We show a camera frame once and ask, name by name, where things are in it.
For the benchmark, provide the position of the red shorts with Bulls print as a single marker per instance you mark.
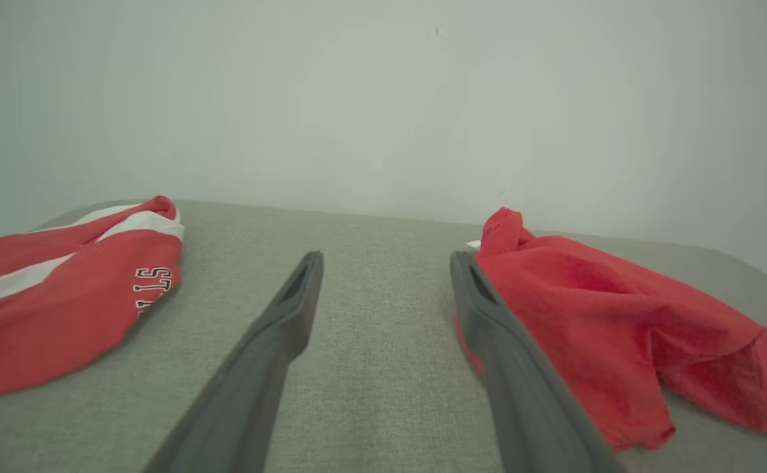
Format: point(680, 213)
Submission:
point(61, 315)

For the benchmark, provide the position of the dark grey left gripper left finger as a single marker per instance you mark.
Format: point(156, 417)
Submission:
point(258, 374)

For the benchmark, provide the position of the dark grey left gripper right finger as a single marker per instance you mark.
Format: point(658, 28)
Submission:
point(521, 394)

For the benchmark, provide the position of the red shirt with white sleeves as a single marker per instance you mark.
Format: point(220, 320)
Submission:
point(606, 322)

